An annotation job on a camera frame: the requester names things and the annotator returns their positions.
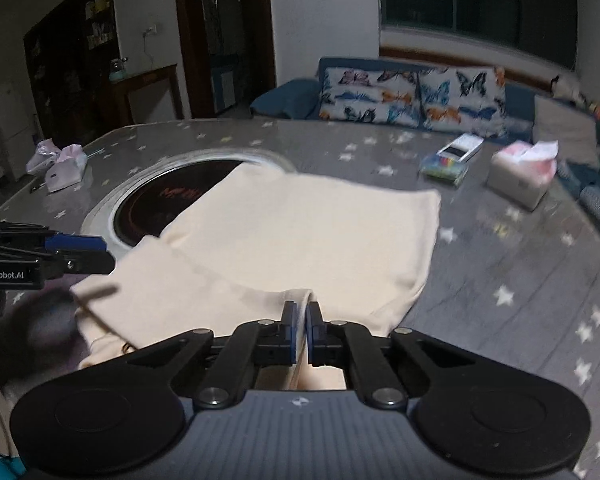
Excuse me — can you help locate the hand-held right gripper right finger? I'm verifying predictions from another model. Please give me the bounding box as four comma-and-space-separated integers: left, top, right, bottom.
305, 301, 481, 409

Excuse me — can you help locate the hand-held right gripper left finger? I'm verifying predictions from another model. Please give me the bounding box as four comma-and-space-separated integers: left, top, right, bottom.
125, 301, 301, 409

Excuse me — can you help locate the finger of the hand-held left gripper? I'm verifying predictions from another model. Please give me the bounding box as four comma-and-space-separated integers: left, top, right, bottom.
40, 251, 116, 277
0, 226, 107, 255

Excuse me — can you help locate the cream sweatshirt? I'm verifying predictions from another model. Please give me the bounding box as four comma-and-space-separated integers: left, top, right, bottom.
69, 162, 442, 392

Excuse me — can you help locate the small pink tissue pack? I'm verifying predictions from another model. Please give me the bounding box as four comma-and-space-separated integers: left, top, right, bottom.
45, 145, 88, 193

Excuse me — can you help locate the round black induction cooktop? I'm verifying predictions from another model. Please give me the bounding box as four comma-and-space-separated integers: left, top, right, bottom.
80, 146, 297, 251

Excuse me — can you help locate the crumpled pink plastic bag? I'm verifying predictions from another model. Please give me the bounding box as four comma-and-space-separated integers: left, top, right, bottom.
26, 140, 63, 176

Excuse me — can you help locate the white appliance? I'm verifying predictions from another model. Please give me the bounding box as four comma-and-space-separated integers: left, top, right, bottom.
0, 82, 36, 186

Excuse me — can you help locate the dark wooden cabinet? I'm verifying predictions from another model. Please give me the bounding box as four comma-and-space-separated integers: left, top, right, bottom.
22, 0, 123, 151

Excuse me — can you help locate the wooden side table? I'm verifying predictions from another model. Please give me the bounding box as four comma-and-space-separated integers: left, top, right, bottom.
109, 64, 185, 128

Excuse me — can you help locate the grey star tablecloth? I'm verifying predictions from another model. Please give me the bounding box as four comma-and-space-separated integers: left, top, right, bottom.
0, 116, 600, 480

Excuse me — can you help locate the colourful clear packet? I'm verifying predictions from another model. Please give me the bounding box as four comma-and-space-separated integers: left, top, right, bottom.
419, 155, 470, 187

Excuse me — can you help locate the blue white cabinet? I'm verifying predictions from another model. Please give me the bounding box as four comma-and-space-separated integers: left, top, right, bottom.
211, 55, 243, 111

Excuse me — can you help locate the blue corner sofa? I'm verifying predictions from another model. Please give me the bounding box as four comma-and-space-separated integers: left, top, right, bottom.
250, 57, 600, 251

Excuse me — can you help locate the white flat box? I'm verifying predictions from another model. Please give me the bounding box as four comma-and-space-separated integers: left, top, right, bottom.
437, 133, 485, 163

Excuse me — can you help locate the wide butterfly print cushion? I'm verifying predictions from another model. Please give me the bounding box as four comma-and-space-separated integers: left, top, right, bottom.
319, 67, 423, 128

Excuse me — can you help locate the white tissue box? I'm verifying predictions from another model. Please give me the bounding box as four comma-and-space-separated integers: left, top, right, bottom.
486, 155, 556, 211

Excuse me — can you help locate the square butterfly print cushion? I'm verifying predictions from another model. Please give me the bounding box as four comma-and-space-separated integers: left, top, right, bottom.
417, 65, 508, 138

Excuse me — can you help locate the plain grey cushion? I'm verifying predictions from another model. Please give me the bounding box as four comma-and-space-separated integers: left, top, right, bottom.
532, 95, 600, 166

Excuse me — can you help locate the black white plush toy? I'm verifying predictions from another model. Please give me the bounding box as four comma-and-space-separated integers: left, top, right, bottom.
552, 75, 588, 106

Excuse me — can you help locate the dark sliding window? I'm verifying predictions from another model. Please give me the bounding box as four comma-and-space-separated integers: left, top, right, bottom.
377, 0, 581, 71

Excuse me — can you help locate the dark wooden door frame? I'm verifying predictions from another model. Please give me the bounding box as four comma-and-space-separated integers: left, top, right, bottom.
172, 0, 278, 120

